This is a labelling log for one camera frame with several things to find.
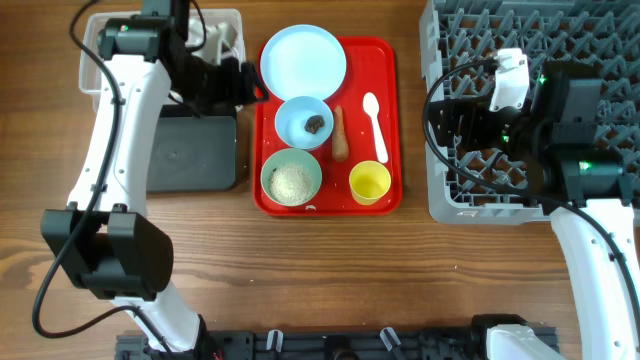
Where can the large light blue plate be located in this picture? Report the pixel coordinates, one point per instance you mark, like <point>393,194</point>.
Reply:
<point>303,60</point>

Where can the white rice pile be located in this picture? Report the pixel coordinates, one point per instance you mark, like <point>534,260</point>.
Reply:
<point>290,184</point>

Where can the dark dried mushroom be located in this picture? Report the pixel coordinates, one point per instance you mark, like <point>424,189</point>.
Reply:
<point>314,124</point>

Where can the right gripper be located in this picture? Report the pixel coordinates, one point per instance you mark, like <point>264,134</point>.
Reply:
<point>475,112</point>

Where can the black rectangular tray bin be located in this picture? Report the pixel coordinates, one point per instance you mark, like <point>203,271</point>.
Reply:
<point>193,153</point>

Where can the white tissue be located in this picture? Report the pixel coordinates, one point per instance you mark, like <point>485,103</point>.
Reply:
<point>220,40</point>

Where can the green bowl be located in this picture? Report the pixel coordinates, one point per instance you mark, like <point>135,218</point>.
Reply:
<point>291,155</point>

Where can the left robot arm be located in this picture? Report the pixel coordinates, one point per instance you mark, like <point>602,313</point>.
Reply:
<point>102,239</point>

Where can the grey dishwasher rack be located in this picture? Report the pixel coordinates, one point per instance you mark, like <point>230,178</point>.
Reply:
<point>602,34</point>

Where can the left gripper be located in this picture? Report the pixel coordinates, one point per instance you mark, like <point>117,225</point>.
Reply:
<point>237,88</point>

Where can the yellow plastic cup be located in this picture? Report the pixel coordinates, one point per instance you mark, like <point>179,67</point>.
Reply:
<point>369,181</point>

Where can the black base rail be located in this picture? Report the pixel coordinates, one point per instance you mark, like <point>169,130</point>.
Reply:
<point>442,343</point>

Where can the light blue bowl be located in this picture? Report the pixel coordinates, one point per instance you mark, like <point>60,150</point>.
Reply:
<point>291,117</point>

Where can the orange carrot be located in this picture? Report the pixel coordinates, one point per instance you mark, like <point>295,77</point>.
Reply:
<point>340,149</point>

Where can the clear plastic bin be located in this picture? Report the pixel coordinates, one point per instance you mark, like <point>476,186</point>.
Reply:
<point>90,76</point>

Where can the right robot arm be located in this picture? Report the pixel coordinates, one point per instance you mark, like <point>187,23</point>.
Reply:
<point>585,191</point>

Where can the white plastic spoon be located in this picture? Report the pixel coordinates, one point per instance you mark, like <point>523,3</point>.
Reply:
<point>371,107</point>

